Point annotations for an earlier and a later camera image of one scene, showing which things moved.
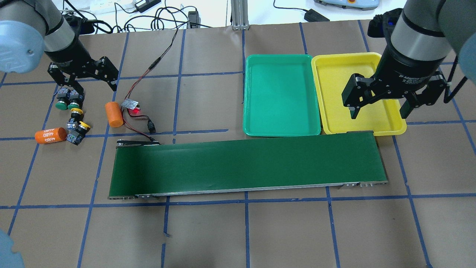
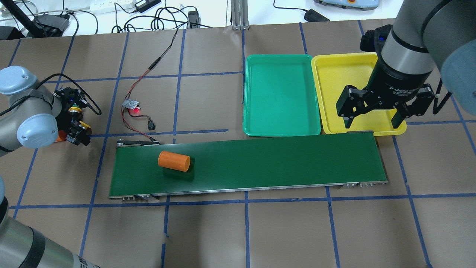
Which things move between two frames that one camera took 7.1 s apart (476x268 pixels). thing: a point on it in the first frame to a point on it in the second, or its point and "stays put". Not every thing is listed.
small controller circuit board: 129,104 stays put
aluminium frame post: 240,15 stays put
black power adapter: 311,16 stays put
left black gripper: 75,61 to 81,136
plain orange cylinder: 114,114 to 174,161
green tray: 280,96 stays put
